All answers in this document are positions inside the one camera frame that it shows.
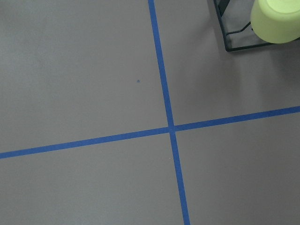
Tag black wire cup rack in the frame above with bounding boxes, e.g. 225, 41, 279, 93
213, 0, 300, 53

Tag yellow plastic cup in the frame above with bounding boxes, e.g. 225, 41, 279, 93
250, 0, 300, 44

